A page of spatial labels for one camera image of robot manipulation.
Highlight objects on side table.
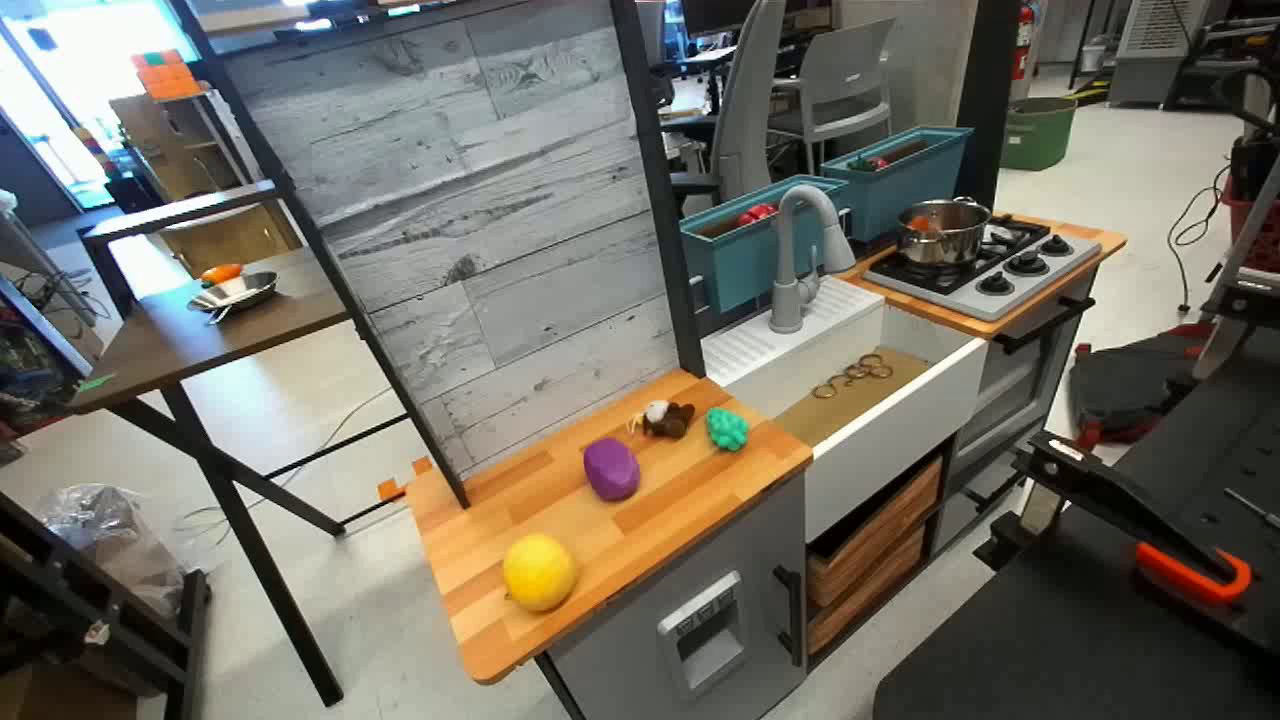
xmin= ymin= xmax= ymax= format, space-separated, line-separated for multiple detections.
xmin=191 ymin=263 xmax=275 ymax=314

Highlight grey office chair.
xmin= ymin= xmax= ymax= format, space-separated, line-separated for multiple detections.
xmin=767 ymin=21 xmax=892 ymax=173

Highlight white toy sink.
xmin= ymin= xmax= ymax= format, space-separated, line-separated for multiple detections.
xmin=698 ymin=279 xmax=986 ymax=541

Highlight grey wood backdrop panel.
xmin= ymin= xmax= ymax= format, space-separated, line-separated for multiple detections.
xmin=227 ymin=0 xmax=675 ymax=475

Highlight toy stove top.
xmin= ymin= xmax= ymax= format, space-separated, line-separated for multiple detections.
xmin=869 ymin=219 xmax=1101 ymax=320

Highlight grey toy faucet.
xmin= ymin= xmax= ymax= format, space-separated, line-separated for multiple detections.
xmin=767 ymin=182 xmax=854 ymax=336

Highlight brown white toy mushroom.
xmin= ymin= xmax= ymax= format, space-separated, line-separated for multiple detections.
xmin=640 ymin=401 xmax=694 ymax=438

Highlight teal bin near faucet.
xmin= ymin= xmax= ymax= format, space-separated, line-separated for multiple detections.
xmin=678 ymin=176 xmax=794 ymax=314

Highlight wooden toy drawers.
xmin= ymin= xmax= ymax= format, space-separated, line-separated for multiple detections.
xmin=808 ymin=457 xmax=942 ymax=657

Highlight green bucket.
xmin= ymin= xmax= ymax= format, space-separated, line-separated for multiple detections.
xmin=1000 ymin=96 xmax=1077 ymax=173

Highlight orange black clamp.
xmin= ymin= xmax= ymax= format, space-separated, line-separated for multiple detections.
xmin=1019 ymin=431 xmax=1254 ymax=607

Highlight dark brown side table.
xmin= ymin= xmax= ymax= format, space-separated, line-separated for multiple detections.
xmin=63 ymin=176 xmax=415 ymax=710

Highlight wooden toy countertop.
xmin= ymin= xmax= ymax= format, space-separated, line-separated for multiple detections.
xmin=407 ymin=371 xmax=810 ymax=685

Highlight silver toy pot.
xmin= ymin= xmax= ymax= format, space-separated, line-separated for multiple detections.
xmin=895 ymin=195 xmax=986 ymax=263

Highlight green toy vegetable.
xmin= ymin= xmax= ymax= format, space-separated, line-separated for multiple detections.
xmin=703 ymin=408 xmax=753 ymax=453

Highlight teal bin far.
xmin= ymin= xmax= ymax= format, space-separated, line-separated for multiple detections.
xmin=820 ymin=127 xmax=967 ymax=239

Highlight purple toy eggplant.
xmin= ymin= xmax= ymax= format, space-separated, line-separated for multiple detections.
xmin=583 ymin=438 xmax=640 ymax=505

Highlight grey toy cabinet door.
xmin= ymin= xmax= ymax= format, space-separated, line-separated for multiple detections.
xmin=549 ymin=475 xmax=808 ymax=720

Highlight yellow toy lemon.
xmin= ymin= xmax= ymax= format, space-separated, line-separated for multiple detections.
xmin=502 ymin=532 xmax=580 ymax=610

